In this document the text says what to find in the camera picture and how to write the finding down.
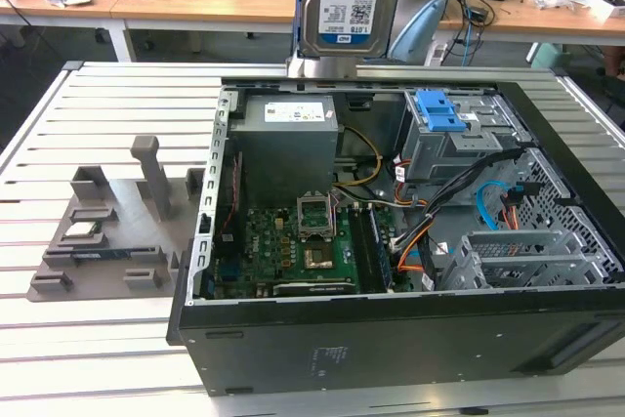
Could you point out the grey metal drive cage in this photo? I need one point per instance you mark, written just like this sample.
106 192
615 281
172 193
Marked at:
439 158

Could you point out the grey metal disk bay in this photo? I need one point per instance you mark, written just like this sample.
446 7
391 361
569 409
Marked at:
517 270

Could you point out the grey plastic parts rack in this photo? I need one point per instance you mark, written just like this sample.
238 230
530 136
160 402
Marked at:
127 221

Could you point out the white power strip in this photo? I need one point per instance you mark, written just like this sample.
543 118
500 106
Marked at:
434 55

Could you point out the installed RAM stick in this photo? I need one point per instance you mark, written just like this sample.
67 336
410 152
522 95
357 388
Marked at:
381 246

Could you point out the silver CPU chip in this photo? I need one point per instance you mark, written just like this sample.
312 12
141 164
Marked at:
80 230

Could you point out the black RAM slot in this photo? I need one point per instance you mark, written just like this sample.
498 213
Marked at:
361 251

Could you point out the green motherboard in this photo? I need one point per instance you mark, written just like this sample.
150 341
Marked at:
273 241

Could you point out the blue plastic drive latch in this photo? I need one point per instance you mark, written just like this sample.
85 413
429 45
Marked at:
437 112

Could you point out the thin metal locking lever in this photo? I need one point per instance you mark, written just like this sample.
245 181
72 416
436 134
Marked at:
332 214

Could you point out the hard disk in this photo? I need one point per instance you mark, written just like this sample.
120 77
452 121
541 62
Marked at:
342 7

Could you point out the black graphics card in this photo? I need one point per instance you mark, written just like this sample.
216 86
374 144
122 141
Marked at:
312 288

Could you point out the white cardboard box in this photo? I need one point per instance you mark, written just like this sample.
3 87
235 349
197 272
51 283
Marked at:
608 7

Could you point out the grey power supply unit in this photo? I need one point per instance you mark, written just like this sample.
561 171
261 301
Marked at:
283 153

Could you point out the dark blue RAM stick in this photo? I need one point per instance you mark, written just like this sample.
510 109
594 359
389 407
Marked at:
102 255

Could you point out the black open PC case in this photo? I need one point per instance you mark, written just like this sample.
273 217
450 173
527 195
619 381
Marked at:
390 339

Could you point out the pale green cabinet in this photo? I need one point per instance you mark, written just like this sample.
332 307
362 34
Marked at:
549 55

